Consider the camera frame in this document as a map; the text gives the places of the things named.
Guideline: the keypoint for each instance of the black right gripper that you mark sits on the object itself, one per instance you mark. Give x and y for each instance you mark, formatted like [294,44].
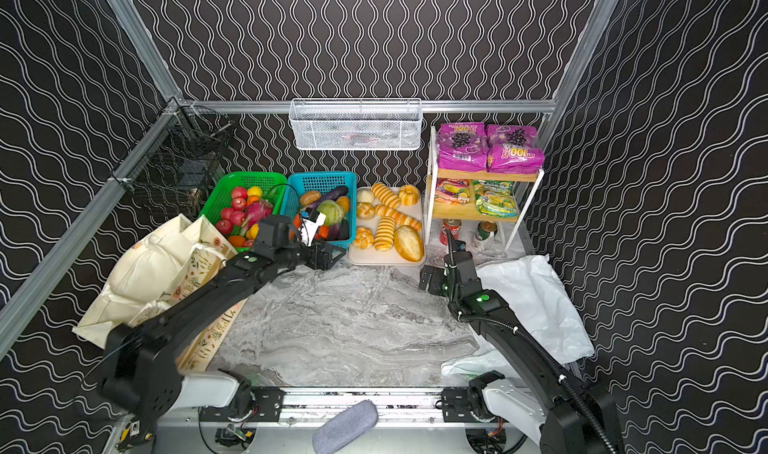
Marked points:
[435,280]

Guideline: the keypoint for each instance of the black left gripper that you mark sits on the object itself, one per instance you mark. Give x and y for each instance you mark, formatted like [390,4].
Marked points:
[327,256]

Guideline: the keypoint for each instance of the red soda can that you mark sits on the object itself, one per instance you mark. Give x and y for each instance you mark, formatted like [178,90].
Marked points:
[450,229]

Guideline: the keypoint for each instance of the orange red snack bag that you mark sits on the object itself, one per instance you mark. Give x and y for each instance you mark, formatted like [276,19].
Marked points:
[452,191]

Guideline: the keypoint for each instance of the purple snack bag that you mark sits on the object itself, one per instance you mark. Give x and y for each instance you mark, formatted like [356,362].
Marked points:
[462,146]
[512,149]

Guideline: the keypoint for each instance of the cream canvas tote bag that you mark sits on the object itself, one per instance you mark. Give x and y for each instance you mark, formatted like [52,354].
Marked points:
[140,277]

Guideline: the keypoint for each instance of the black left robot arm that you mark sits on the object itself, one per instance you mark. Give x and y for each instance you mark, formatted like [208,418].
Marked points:
[139,371]

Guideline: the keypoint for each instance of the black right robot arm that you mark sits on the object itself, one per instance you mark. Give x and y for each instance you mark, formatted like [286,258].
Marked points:
[557,411]

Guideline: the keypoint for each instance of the green cabbage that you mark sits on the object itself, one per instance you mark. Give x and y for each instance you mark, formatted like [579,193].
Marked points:
[333,211]

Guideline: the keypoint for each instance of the knotted round bun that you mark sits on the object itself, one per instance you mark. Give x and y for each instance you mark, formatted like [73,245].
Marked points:
[364,238]

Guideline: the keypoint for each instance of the green white can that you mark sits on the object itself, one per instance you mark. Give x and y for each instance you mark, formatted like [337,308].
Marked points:
[485,235]

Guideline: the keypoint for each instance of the oval golden bread loaf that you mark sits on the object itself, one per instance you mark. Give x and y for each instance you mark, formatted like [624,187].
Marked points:
[408,244]

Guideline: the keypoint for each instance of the teal plastic basket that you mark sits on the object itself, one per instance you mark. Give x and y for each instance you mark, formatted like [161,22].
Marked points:
[323,182]

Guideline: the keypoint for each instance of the purple eggplant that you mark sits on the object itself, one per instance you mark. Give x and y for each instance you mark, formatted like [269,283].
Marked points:
[333,195]

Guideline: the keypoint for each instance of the striped bread roll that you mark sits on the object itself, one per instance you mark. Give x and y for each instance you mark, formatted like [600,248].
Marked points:
[384,235]

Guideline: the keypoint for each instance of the white wooden two-tier shelf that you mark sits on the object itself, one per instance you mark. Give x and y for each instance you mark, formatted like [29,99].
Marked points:
[432,209]

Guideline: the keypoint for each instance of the beige bread tray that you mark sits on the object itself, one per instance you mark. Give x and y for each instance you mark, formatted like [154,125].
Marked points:
[372,204]

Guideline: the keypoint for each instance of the pink dragon fruit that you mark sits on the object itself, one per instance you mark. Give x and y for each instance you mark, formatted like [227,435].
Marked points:
[256,212]

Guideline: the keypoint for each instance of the white plastic bag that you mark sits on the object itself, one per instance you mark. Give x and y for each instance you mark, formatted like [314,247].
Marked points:
[535,293]

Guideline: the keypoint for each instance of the green yellow snack bag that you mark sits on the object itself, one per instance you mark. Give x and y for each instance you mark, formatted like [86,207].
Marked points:
[495,198]

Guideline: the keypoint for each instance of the pumpkin shaped bread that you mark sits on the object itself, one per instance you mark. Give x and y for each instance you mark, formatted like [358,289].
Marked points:
[409,195]

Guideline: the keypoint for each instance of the floral canvas tote bag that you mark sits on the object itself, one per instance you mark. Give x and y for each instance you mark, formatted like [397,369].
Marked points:
[197,307]

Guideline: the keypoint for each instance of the green plastic basket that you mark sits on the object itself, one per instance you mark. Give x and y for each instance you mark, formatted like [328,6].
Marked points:
[224,210]

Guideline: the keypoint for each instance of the grey cloth pad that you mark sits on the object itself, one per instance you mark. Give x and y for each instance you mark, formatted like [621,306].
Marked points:
[345,427]

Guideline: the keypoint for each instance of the yellow black tape measure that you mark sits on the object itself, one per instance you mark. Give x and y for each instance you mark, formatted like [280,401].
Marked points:
[133,435]

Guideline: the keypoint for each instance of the white wire wall basket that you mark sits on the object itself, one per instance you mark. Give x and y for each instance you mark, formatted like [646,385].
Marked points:
[356,124]

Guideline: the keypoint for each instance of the black wire wall basket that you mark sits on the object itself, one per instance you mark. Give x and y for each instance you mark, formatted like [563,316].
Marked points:
[180,169]

